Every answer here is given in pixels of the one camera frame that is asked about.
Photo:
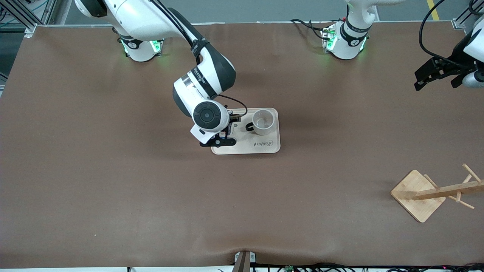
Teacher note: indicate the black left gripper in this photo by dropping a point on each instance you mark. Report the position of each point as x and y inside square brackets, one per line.
[448, 68]

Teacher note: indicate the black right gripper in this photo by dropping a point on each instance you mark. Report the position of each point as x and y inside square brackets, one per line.
[231, 124]

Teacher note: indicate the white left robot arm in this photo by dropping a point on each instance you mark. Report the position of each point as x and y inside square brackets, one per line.
[346, 47]

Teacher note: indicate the cream tray with rabbit print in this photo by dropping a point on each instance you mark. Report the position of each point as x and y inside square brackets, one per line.
[245, 141]

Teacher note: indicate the brown table cover sheet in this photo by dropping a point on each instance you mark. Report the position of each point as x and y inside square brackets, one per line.
[189, 207]

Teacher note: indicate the wooden mug rack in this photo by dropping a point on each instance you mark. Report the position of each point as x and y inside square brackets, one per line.
[416, 196]

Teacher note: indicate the metal camera pole bracket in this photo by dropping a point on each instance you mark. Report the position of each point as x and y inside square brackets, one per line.
[244, 262]

